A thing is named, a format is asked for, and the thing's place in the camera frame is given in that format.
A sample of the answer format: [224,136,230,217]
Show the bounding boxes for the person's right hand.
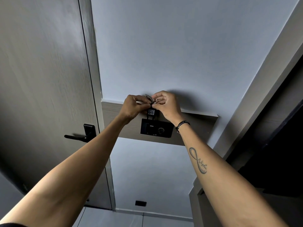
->
[151,90,186,127]

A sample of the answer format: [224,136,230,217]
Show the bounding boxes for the person's left hand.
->
[117,94,152,126]

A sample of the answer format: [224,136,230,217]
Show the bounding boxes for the black key tag white label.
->
[147,103,157,121]

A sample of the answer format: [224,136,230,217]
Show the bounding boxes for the silver keys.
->
[145,94,159,104]

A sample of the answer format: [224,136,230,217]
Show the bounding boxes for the person's left forearm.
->
[0,115,130,227]

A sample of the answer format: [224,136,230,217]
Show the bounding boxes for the person's right forearm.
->
[176,120,290,227]

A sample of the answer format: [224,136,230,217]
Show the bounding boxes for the grey wooden door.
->
[0,0,113,210]

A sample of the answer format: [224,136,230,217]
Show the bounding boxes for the dark wooden wardrobe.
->
[189,42,303,227]

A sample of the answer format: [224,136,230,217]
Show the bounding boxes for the black wall card switch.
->
[140,118,175,138]

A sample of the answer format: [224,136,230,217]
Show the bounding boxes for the black cord bracelet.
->
[175,120,191,134]

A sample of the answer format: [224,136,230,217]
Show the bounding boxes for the wooden wall panel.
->
[101,101,219,146]

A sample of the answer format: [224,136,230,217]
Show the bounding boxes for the black door handle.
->
[64,124,97,143]

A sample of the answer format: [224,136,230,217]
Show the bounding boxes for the grey door frame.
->
[78,0,116,212]

